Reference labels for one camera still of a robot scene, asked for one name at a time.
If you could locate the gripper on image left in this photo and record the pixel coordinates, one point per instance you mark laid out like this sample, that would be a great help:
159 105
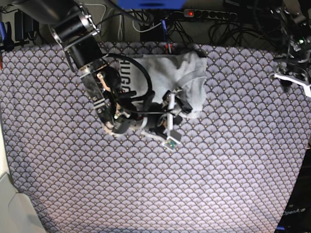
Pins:
136 116

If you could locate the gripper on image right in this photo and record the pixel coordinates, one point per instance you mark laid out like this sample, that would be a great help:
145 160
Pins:
295 66

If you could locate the light grey T-shirt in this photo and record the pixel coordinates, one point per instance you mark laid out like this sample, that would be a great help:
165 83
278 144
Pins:
168 72

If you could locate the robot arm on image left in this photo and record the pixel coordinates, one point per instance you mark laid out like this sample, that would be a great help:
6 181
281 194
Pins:
74 30

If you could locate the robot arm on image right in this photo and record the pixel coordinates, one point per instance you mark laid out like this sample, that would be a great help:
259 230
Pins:
295 17

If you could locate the red and black clamp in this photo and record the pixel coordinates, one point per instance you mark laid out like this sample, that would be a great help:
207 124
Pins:
169 48

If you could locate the fan-patterned purple table cloth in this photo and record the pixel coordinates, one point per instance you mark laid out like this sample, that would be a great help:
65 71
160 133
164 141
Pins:
233 172

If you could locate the black power adapter box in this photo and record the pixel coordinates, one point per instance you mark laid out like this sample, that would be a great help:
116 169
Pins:
155 35

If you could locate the blue clamp at top centre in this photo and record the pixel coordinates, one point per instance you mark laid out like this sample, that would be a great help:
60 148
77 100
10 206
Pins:
164 27

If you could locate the black power strip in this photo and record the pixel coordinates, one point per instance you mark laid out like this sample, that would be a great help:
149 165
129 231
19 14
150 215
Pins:
208 14

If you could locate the blue box overhead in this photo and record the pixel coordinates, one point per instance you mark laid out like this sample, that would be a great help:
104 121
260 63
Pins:
151 4

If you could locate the blue clamp at left edge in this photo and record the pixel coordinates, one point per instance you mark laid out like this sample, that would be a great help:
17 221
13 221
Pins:
6 36

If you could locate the grey plastic bin corner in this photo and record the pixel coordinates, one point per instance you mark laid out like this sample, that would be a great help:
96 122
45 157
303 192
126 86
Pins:
17 214

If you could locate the black OpenArm base plate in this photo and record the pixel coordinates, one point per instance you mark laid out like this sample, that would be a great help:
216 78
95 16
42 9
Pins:
297 215

